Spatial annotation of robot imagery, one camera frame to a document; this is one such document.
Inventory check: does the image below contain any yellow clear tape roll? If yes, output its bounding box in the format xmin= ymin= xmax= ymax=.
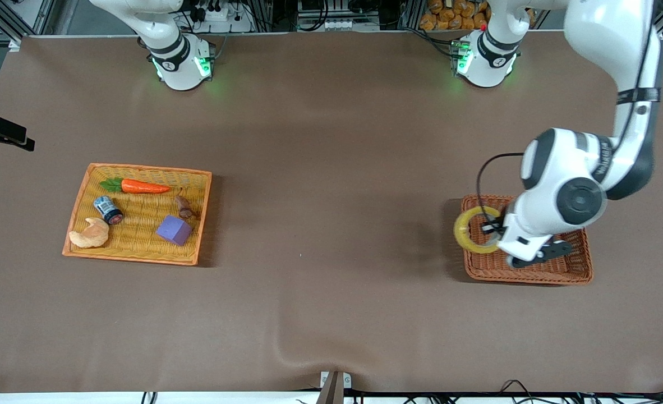
xmin=453 ymin=206 xmax=504 ymax=255

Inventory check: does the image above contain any brown wicker basket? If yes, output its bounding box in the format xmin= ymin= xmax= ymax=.
xmin=459 ymin=194 xmax=594 ymax=286

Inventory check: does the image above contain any small jar blue white label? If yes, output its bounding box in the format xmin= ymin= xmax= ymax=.
xmin=94 ymin=195 xmax=124 ymax=226

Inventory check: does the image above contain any toy croissant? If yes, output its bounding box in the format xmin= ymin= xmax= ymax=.
xmin=68 ymin=217 xmax=110 ymax=249

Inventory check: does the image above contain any orange toy carrot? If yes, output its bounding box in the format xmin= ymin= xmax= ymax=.
xmin=99 ymin=177 xmax=172 ymax=195

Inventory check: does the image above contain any brown table cover sheet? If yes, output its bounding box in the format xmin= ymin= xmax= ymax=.
xmin=0 ymin=31 xmax=663 ymax=394

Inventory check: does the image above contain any yellow wicker tray orange rim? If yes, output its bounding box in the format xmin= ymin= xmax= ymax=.
xmin=62 ymin=163 xmax=213 ymax=267

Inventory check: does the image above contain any brown toy root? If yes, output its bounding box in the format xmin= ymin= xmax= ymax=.
xmin=174 ymin=188 xmax=196 ymax=221

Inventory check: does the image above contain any purple foam cube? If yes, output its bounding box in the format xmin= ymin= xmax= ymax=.
xmin=156 ymin=215 xmax=193 ymax=247

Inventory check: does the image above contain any pile of orange toy breads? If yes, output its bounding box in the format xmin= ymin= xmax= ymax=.
xmin=420 ymin=0 xmax=535 ymax=31

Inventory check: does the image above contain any white power strip with plugs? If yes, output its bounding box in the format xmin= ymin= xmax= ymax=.
xmin=188 ymin=0 xmax=254 ymax=33

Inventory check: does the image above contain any black cable bundle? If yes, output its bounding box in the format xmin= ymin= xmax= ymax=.
xmin=354 ymin=379 xmax=663 ymax=404

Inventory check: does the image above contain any metal table clamp bracket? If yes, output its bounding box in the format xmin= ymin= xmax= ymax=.
xmin=319 ymin=369 xmax=353 ymax=404

